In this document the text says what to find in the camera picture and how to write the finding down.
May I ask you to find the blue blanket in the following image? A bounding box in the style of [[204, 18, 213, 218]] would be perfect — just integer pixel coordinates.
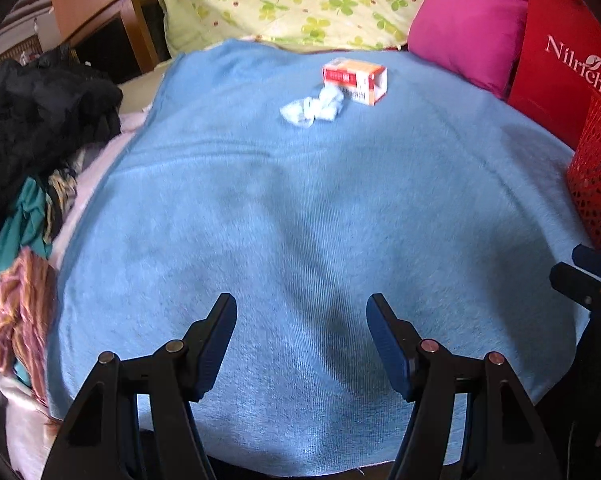
[[48, 37, 591, 478]]

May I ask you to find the pile of dark clothes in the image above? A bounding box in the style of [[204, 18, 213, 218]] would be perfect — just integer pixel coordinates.
[[0, 77, 174, 480]]

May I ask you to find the black clothing pile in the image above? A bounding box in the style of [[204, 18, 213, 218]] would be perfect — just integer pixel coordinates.
[[0, 45, 124, 211]]

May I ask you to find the striped yellow dark cloth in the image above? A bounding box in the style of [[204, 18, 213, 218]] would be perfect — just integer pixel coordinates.
[[44, 160, 84, 241]]

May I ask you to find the red paper bag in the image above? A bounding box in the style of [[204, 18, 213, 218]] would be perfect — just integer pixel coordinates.
[[507, 0, 601, 151]]

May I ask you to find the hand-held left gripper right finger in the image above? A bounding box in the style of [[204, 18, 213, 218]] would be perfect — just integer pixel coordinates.
[[365, 292, 563, 480]]

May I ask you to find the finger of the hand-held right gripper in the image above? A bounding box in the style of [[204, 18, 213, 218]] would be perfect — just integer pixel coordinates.
[[549, 261, 601, 318], [571, 244, 601, 283]]

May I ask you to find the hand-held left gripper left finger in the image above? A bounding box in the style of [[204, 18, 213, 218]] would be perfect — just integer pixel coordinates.
[[40, 292, 238, 480]]

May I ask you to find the green clover print quilt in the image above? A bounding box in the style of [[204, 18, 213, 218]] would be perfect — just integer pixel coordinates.
[[143, 0, 561, 53]]

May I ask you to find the teal cloth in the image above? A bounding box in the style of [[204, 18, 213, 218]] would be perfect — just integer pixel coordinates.
[[0, 175, 56, 261]]

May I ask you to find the orange purple patterned cloth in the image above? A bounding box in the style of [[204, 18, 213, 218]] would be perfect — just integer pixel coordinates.
[[0, 245, 56, 403]]

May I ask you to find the red plastic mesh basket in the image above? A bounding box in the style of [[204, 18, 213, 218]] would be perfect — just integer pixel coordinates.
[[565, 92, 601, 261]]

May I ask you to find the pink pillow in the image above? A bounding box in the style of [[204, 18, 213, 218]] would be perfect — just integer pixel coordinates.
[[407, 0, 531, 98]]

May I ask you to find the orange white small box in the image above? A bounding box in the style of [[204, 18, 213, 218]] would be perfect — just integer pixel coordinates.
[[322, 58, 387, 107]]

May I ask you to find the pale blue tissue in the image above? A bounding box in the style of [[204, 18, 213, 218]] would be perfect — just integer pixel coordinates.
[[279, 86, 347, 128]]

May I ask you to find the brown wooden cabinet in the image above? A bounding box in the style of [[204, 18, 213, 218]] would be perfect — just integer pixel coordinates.
[[48, 0, 171, 81]]

